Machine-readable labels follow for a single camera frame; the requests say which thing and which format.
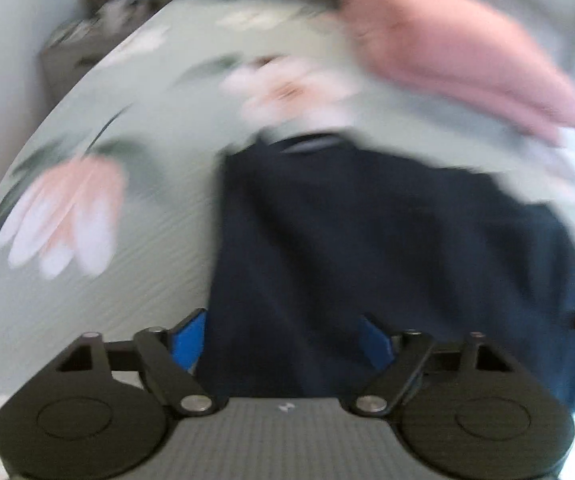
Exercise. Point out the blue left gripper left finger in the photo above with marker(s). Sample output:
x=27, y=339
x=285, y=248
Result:
x=187, y=340

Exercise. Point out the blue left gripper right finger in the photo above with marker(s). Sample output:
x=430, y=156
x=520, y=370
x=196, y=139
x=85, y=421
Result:
x=376, y=343

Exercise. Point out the navy striped sweatshirt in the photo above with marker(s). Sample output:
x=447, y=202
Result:
x=316, y=232

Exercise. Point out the green floral bedspread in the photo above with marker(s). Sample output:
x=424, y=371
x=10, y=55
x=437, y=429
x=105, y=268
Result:
x=109, y=218

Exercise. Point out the pink folded quilt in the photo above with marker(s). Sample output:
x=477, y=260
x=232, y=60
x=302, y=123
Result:
x=467, y=51

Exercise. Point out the grey bedside nightstand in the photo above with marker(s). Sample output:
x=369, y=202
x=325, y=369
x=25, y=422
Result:
x=74, y=48

